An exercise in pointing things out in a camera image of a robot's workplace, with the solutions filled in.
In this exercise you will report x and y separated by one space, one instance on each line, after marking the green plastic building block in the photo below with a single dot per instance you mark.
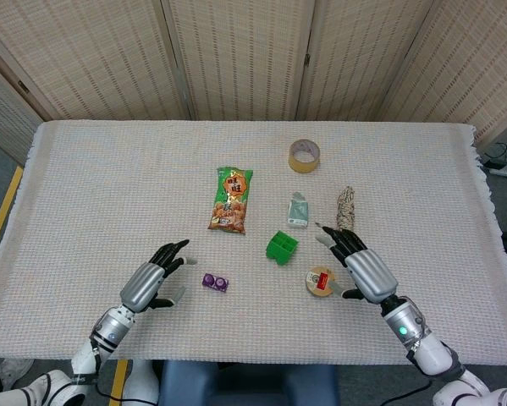
280 247

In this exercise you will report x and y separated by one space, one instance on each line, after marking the grey woven carpet table surface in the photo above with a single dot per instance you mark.
109 190

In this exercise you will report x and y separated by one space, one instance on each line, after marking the multicolour twine bundle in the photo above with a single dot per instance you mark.
346 209

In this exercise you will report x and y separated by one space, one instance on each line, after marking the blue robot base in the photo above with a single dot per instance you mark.
244 385

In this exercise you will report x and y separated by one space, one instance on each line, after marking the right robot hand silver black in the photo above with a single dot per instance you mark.
369 272

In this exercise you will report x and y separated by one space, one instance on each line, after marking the white sneaker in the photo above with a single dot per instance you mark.
16 370

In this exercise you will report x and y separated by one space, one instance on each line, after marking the purple plastic building block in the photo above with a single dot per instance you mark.
215 282

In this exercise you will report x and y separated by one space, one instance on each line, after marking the round tin with red label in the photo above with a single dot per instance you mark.
318 281

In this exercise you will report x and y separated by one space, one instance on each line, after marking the woven folding screen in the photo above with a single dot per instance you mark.
236 55

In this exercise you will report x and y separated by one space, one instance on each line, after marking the white robot torso part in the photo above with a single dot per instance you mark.
143 385

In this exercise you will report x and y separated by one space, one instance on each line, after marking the green white tissue pack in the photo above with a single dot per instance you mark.
299 211

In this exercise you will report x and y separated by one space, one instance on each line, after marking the green orange snack bag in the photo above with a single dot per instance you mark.
231 199

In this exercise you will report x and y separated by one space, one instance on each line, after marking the yellow tape roll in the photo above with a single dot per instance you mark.
297 164

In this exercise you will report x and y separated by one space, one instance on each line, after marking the right robot arm silver white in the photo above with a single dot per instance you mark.
422 351

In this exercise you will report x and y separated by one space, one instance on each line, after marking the left robot arm silver white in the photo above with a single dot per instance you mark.
109 330

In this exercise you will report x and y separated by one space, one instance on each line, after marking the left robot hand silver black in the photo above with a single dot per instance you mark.
143 283

